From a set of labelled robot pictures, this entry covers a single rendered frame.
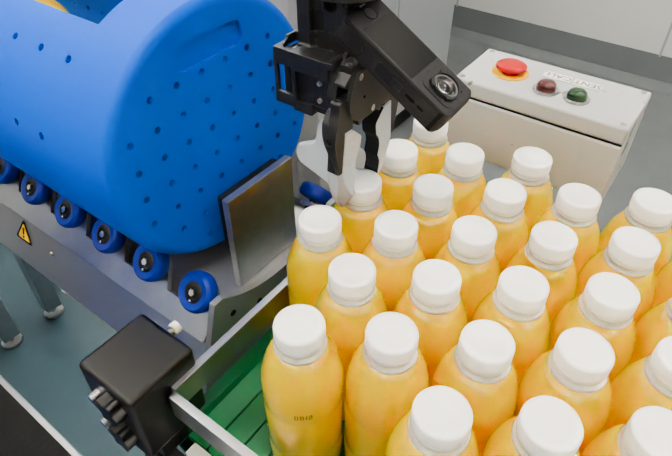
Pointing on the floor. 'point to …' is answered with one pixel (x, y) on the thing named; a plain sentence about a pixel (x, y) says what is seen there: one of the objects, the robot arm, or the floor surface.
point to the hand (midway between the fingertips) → (361, 185)
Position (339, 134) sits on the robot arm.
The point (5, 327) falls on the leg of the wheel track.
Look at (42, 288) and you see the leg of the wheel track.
